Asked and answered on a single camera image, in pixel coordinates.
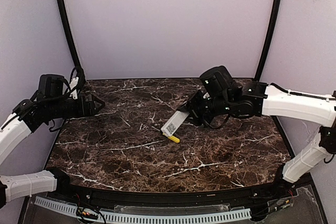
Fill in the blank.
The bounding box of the white remote control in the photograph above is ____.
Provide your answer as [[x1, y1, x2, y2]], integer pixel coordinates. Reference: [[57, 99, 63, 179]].
[[161, 111, 189, 137]]

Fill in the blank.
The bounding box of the yellow handled screwdriver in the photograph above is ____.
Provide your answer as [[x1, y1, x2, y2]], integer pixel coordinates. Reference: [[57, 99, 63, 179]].
[[151, 126, 180, 143]]

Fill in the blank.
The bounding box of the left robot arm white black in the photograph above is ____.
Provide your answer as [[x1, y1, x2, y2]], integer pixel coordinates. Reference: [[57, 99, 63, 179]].
[[1, 67, 105, 207]]

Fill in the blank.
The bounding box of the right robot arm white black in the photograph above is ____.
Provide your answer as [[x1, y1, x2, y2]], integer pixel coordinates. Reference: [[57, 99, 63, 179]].
[[162, 80, 335, 188]]

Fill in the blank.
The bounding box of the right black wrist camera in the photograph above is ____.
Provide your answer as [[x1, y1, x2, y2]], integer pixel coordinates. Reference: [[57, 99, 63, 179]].
[[200, 66, 234, 97]]

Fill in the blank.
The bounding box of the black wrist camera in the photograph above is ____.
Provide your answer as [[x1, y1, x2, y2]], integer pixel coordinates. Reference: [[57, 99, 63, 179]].
[[38, 67, 86, 101], [200, 66, 234, 97]]

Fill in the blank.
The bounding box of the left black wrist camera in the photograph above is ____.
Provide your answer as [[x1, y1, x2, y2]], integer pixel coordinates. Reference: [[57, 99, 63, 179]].
[[38, 67, 86, 101]]

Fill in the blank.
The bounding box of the black front table rail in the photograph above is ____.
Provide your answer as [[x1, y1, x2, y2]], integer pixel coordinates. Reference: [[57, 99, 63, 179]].
[[47, 167, 292, 209]]

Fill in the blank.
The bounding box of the white slotted cable duct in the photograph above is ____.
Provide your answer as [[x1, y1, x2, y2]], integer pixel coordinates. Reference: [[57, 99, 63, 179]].
[[34, 196, 251, 223]]

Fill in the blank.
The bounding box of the left black frame post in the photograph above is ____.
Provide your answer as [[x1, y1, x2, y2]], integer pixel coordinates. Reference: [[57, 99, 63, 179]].
[[56, 0, 86, 87]]

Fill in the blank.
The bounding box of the black frame post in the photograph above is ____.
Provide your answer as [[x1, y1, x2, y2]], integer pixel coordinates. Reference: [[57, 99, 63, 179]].
[[56, 0, 86, 87], [254, 0, 281, 81]]

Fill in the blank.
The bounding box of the right black frame post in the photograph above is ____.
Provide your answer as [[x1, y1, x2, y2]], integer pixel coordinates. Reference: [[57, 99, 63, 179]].
[[254, 0, 281, 81]]

